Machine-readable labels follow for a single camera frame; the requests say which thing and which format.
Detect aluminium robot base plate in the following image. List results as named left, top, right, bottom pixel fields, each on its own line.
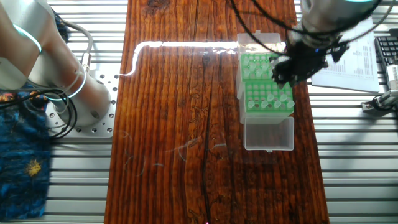
left=45, top=70, right=118, bottom=139

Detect black base cable loops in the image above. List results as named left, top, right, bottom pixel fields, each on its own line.
left=0, top=86, right=80, bottom=138

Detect black cable plug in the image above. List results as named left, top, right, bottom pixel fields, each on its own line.
left=330, top=42, right=351, bottom=63

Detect brown wooden board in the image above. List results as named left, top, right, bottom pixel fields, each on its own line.
left=104, top=0, right=330, bottom=224

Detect aluminium post with foot bracket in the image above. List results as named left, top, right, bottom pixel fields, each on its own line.
left=361, top=88, right=398, bottom=113

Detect printed white paper sheet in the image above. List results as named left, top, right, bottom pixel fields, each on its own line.
left=310, top=17, right=381, bottom=93

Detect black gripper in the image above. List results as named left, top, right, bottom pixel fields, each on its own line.
left=269, top=40, right=330, bottom=90

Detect black keyboard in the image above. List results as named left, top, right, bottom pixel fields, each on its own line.
left=374, top=35, right=398, bottom=85

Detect blue painted cloth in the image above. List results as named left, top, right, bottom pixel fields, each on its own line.
left=0, top=7, right=70, bottom=221

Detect grey base cable with connector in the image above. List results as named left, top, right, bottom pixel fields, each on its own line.
left=63, top=21, right=95, bottom=73

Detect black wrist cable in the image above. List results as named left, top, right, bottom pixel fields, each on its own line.
left=229, top=0, right=289, bottom=57

